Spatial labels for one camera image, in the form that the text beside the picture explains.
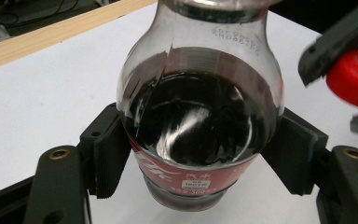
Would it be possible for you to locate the red bottle cap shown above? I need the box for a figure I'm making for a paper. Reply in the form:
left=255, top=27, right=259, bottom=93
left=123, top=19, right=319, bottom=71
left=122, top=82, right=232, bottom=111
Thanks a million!
left=324, top=49, right=358, bottom=110

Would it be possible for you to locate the cola bottle with red label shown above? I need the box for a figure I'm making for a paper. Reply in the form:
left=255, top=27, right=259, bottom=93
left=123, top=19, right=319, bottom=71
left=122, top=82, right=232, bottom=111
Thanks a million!
left=116, top=0, right=285, bottom=213

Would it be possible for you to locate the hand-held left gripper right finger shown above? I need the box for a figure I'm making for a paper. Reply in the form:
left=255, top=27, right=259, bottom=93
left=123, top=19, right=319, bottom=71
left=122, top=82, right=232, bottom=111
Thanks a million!
left=260, top=106, right=329, bottom=197

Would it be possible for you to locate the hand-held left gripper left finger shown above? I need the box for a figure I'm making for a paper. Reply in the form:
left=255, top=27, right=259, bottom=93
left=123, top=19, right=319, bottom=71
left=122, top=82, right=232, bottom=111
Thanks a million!
left=78, top=103, right=132, bottom=200

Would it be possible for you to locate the black cable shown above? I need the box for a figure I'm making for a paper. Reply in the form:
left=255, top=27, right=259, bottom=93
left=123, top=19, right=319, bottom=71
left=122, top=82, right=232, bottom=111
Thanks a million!
left=0, top=0, right=79, bottom=26

